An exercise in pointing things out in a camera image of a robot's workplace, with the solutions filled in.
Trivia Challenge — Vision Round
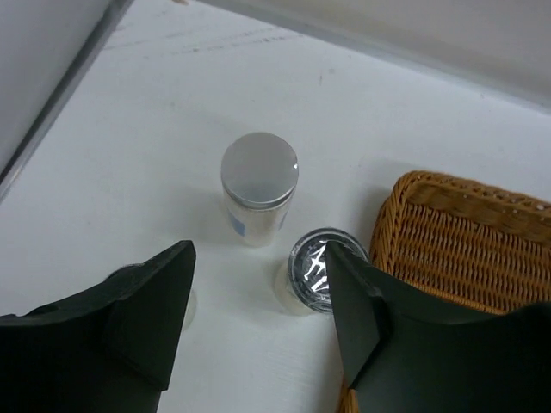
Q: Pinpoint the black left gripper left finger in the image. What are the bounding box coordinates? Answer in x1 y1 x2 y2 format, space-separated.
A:
1 240 196 412

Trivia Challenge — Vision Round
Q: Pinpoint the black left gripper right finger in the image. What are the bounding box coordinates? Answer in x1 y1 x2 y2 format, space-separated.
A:
325 243 550 412

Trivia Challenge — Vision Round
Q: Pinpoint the black-cap salt grinder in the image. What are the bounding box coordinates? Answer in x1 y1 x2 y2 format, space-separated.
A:
274 227 368 316

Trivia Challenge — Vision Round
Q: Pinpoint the silver-lid jar blue label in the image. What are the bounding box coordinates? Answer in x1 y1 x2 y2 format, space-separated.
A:
220 132 300 247

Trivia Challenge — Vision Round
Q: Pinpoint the wicker divided tray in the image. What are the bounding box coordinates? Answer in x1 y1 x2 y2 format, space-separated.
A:
339 171 550 412

